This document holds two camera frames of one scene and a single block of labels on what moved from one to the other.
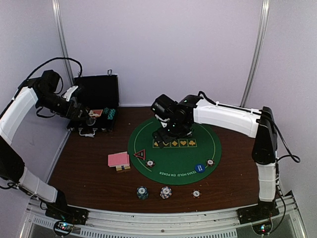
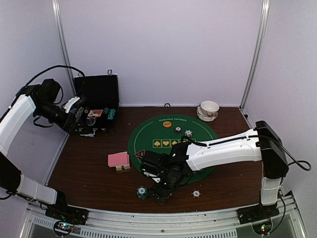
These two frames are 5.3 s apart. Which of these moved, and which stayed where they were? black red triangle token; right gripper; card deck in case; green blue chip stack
Moved: right gripper
Stayed: black red triangle token; green blue chip stack; card deck in case
